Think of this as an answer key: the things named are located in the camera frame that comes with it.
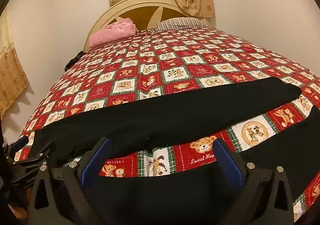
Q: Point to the striped pillow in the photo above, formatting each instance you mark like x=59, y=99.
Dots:
x=180, y=23

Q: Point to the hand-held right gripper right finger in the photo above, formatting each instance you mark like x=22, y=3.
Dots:
x=228, y=162

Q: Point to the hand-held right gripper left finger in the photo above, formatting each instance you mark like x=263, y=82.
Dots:
x=96, y=160

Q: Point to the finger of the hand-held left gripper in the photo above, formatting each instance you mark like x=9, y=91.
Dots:
x=40, y=156
x=20, y=142

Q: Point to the pink pillow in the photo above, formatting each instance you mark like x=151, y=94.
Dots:
x=112, y=33

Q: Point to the dark object at bed edge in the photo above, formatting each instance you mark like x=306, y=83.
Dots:
x=72, y=61

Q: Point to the red printed bear bedspread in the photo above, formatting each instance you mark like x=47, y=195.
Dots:
x=175, y=64

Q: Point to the black pants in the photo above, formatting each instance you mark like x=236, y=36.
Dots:
x=175, y=114

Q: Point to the cream wooden headboard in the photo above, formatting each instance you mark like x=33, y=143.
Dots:
x=140, y=2

